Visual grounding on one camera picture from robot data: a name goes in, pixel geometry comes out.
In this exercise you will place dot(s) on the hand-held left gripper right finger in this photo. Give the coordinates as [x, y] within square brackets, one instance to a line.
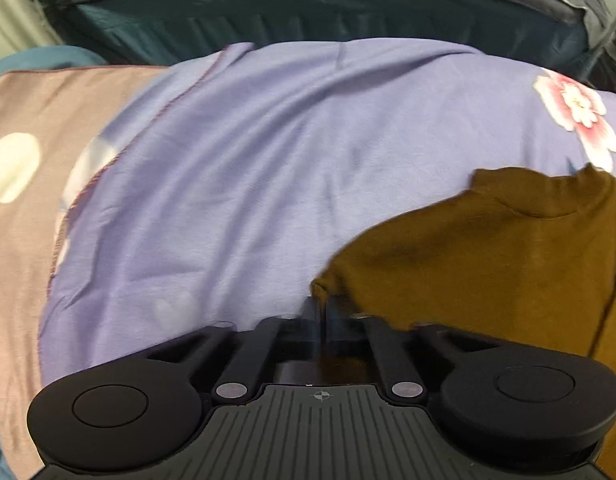
[383, 347]

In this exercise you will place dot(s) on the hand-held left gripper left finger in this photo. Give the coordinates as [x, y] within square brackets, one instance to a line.
[260, 347]

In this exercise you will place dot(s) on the brown small garment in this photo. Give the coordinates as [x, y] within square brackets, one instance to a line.
[488, 260]

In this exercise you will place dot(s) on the purple floral blanket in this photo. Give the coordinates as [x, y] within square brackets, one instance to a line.
[288, 185]

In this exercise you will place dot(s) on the mauve polka-dot sheet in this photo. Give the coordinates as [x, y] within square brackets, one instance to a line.
[32, 220]

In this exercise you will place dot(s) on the dark teal grey quilt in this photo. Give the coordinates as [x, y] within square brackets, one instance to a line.
[338, 15]

